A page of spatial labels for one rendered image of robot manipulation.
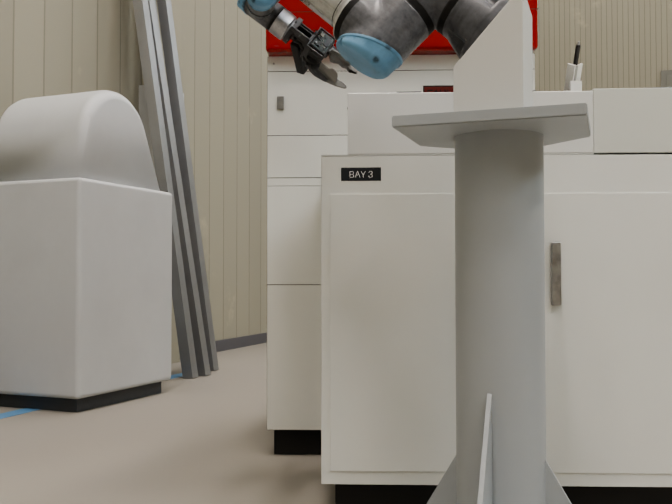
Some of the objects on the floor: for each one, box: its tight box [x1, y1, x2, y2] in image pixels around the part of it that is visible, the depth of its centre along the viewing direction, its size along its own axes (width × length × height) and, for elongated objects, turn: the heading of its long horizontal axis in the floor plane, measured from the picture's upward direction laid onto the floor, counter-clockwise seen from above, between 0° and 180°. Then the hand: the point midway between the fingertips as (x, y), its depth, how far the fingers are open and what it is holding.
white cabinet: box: [321, 154, 672, 504], centre depth 208 cm, size 64×96×82 cm
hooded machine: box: [0, 90, 172, 412], centre depth 359 cm, size 69×62×136 cm
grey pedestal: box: [392, 103, 591, 504], centre depth 136 cm, size 51×44×82 cm
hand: (346, 78), depth 219 cm, fingers open, 5 cm apart
